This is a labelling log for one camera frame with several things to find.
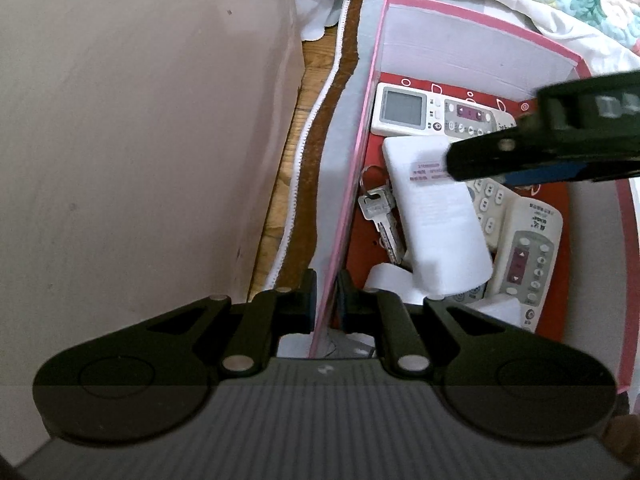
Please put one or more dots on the beige remote with small screen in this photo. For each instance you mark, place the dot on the beige remote with small screen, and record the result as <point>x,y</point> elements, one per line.
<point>492,205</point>

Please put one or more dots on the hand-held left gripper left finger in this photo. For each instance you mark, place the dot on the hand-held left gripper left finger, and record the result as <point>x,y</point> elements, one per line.
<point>311,302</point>

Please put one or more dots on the white charger cube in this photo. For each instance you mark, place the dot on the white charger cube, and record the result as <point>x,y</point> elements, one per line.
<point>387,277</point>
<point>500,310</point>

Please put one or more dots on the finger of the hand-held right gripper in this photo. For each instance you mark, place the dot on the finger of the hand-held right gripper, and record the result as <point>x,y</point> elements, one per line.
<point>545,174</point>

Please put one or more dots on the pink cardboard box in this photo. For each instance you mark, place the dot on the pink cardboard box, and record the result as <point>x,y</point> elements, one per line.
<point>450,50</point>

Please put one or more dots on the red printed paper bag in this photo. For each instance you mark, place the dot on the red printed paper bag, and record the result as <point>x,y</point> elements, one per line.
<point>362,245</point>

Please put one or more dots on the striped grey rug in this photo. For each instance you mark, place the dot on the striped grey rug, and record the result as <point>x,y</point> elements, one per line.
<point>340,135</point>

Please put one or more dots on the white remote purple display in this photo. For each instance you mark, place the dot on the white remote purple display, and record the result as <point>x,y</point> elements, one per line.
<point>530,260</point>

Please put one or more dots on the white power bank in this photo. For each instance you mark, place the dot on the white power bank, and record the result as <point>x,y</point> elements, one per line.
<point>440,230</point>

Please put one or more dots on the large white remote control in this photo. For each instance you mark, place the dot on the large white remote control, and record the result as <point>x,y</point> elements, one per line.
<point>400,107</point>

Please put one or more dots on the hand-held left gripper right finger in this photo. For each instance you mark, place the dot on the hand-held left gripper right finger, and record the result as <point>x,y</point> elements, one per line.
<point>350,310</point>

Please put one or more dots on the small white fan remote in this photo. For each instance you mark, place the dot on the small white fan remote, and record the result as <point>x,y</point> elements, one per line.
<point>465,296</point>

